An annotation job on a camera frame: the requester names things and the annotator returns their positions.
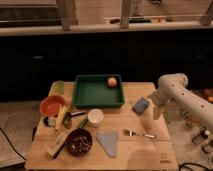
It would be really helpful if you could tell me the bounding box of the green cucumber toy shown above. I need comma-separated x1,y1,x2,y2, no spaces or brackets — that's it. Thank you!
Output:
77,118,88,129

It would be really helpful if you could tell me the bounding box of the metal ladle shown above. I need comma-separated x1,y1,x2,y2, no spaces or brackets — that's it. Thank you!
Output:
63,111,85,129

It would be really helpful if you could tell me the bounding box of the blue sponge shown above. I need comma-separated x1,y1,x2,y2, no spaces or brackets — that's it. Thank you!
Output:
132,97,149,114

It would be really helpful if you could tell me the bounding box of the grey triangular cloth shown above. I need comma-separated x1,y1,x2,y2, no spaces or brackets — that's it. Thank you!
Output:
96,132,118,158

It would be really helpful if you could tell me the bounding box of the orange round fruit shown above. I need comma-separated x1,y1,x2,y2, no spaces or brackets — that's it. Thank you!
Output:
107,77,117,88

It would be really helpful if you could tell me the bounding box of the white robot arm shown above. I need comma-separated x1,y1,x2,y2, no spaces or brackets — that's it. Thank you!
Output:
152,73,213,131

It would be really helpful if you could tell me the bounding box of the dark bowl with food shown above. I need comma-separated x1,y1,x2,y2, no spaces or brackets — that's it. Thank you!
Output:
65,129,92,157

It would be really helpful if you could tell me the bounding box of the yellow banana toy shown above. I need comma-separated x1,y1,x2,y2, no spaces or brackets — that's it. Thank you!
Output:
55,106,67,131

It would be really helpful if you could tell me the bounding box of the silver fork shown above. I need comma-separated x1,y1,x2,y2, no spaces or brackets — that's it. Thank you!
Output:
123,129,157,139

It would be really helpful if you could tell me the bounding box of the white paper cup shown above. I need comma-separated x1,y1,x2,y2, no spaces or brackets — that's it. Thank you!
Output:
87,109,104,127

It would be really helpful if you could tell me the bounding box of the green plastic tray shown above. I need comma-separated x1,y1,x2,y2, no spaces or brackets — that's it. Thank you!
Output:
72,74,125,108

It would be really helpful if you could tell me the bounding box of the black cable on floor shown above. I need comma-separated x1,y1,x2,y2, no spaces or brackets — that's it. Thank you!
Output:
0,127,27,162

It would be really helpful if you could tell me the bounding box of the wooden block brush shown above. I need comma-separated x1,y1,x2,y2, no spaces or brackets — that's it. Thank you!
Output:
46,132,67,157

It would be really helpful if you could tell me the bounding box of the orange plastic bowl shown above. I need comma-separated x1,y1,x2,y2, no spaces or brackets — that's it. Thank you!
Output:
39,95,66,116

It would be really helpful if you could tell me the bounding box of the translucent green cup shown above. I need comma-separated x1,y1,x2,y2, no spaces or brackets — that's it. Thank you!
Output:
52,80,65,95

